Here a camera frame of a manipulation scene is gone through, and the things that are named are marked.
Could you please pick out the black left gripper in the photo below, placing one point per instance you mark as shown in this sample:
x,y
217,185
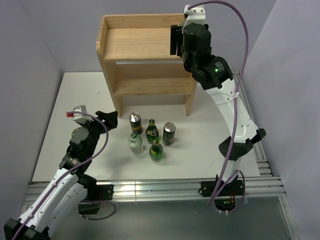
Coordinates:
x,y
111,118

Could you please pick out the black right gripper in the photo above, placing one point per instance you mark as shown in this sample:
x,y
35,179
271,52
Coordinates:
x,y
173,39

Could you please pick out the clear water bottle front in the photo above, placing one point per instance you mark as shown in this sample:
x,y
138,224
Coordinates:
x,y
135,143

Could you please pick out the green glass bottle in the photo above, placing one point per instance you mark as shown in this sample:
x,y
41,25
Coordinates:
x,y
152,131
156,151

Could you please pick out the green glass bottle front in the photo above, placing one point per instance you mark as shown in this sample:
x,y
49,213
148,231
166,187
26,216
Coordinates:
x,y
156,151

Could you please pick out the black beverage can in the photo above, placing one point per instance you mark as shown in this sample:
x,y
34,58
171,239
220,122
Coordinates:
x,y
169,130
136,123

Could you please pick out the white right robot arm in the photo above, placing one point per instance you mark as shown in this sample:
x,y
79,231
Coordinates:
x,y
217,80

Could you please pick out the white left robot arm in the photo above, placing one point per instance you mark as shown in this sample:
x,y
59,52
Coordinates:
x,y
69,185

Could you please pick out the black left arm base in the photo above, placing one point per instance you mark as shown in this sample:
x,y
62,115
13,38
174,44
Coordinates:
x,y
100,193

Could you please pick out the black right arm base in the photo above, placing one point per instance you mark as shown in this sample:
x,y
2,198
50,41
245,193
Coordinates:
x,y
230,194

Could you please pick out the wooden two-tier shelf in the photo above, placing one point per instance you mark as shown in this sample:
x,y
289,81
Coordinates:
x,y
134,54

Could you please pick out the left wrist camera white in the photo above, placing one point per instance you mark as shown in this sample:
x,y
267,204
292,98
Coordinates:
x,y
78,116

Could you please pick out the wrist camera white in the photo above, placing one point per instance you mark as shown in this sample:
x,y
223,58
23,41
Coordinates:
x,y
78,116
195,15

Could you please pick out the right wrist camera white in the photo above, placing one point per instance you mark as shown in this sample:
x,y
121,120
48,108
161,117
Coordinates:
x,y
195,15

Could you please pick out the aluminium rail frame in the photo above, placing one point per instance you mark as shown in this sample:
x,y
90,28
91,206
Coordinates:
x,y
194,156

